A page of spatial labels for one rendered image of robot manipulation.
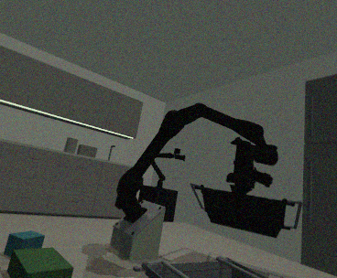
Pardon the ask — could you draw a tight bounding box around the teal block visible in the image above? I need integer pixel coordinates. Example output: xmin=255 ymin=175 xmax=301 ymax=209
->
xmin=4 ymin=230 xmax=45 ymax=257

